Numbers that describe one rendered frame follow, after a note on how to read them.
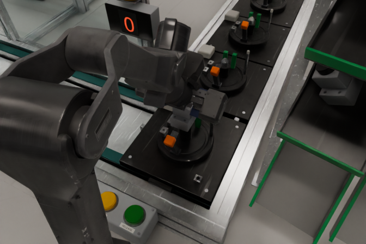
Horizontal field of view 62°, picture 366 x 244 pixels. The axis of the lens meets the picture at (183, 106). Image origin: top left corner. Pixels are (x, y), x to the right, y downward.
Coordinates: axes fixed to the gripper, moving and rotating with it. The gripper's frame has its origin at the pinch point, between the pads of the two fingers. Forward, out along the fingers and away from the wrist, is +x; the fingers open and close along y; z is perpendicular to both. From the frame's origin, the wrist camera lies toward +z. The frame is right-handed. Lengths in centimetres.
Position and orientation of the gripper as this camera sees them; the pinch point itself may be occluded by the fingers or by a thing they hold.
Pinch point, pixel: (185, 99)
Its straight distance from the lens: 65.8
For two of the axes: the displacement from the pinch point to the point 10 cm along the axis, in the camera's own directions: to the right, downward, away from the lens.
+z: 3.6, -9.3, 0.8
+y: -8.9, -3.2, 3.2
